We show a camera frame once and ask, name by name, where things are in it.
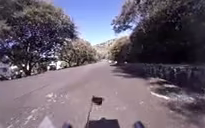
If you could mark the distant hillside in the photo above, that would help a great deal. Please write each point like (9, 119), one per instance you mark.
(103, 46)

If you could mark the grey asphalt road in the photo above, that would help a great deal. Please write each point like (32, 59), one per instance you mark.
(90, 80)

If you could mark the row of trees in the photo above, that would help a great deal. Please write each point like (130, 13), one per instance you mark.
(77, 51)

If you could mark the white vehicle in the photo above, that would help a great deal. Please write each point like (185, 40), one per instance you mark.
(56, 65)

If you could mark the robot's own part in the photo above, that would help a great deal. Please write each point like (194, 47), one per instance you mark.
(101, 123)

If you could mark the dense dark trees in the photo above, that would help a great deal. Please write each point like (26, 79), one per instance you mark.
(170, 30)

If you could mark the large leafy tree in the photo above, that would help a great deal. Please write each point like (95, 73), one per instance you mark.
(26, 30)

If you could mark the leaf-strewn road verge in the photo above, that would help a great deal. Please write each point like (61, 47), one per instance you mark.
(183, 98)

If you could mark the low stone wall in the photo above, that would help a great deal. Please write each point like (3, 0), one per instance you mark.
(180, 75)

